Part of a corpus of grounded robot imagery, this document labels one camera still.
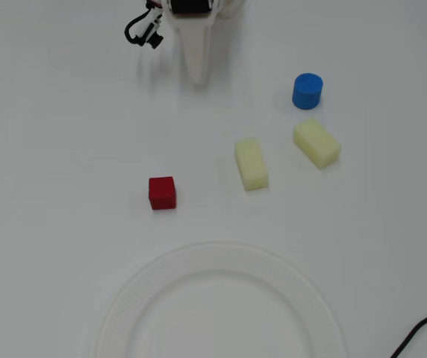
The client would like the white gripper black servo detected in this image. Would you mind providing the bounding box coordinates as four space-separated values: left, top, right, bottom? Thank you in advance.
163 0 246 87

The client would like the red cube block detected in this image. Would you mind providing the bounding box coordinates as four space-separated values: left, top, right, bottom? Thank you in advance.
148 176 178 211

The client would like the blue cylinder block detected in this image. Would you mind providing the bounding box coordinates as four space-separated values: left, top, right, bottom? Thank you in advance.
291 72 325 111

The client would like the pale yellow foam block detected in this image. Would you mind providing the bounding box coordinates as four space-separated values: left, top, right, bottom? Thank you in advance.
292 118 343 170
234 137 270 192

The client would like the white paper plate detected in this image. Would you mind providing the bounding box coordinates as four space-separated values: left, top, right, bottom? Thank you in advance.
93 240 349 358

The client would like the small black white gripper camera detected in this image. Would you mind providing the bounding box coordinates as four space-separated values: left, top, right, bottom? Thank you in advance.
134 13 165 50

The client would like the black camera cable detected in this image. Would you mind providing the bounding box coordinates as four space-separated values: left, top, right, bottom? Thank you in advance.
124 1 155 48

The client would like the thin black cable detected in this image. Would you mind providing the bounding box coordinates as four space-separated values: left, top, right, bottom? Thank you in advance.
390 305 427 358

